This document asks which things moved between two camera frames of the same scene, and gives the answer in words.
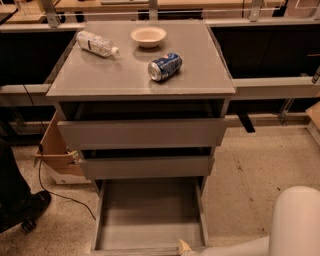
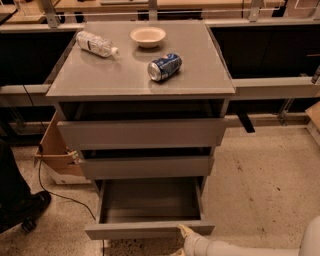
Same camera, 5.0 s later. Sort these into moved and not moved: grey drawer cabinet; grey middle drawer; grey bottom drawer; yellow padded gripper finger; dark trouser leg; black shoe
Moved: yellow padded gripper finger; grey bottom drawer
Not moved: black shoe; grey drawer cabinet; dark trouser leg; grey middle drawer
